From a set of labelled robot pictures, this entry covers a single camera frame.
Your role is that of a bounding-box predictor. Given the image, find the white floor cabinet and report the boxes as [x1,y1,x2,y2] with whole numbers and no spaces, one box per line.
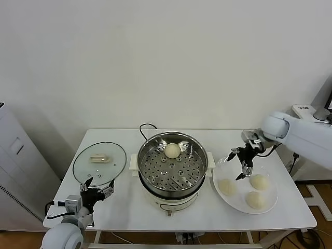
[0,101,63,231]

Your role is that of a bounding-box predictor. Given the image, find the black power adapter cable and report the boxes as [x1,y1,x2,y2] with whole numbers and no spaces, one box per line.
[288,152,299,174]

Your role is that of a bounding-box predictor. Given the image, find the white round plate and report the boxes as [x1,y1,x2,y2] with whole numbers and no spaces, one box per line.
[212,155,279,215]

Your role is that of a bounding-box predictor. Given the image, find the cream electric cooker base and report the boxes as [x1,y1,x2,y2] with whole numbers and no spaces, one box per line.
[129,153,215,217]

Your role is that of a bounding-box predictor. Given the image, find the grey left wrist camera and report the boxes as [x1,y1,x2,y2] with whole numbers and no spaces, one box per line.
[64,196,82,213]

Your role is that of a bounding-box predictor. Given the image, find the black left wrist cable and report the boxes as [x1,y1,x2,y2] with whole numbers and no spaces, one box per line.
[44,201,68,221]

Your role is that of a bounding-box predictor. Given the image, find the black cooker power cable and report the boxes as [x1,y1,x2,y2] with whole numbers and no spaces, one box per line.
[139,123,158,142]

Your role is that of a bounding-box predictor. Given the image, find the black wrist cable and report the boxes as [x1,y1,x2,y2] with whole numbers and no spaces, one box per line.
[255,142,283,158]
[44,201,68,221]

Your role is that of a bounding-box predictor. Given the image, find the stainless steel steamer basket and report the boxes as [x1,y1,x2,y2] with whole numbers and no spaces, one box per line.
[136,132,209,197]

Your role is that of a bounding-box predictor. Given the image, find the white power strip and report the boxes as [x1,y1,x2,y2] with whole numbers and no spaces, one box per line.
[175,232,204,244]

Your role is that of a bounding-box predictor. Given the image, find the white cable under table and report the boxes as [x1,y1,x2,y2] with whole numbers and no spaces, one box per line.
[111,231,141,243]

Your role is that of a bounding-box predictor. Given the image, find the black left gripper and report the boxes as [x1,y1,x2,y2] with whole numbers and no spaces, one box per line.
[79,176,115,214]

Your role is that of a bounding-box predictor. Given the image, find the white table frame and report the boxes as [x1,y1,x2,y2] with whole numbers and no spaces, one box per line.
[88,229,262,249]

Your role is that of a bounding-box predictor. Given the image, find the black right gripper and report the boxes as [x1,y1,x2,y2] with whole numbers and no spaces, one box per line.
[227,145,260,182]

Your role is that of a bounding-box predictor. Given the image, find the grey round desk object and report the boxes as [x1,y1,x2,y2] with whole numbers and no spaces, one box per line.
[313,108,330,121]

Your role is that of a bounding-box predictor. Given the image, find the glass lid with cream handle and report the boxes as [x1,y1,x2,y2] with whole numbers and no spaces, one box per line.
[72,141,127,187]

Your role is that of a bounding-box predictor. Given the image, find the white side desk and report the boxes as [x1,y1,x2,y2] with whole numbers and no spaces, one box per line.
[292,104,332,221]

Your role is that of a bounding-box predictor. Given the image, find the black floor cables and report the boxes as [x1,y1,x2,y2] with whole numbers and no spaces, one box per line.
[285,229,322,247]

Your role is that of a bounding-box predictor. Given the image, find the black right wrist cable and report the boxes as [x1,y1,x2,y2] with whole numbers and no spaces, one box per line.
[255,142,283,158]

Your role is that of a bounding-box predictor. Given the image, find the white steamed baozi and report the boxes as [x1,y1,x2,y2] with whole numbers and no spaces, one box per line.
[245,191,267,210]
[218,178,237,197]
[249,174,270,190]
[164,143,181,159]

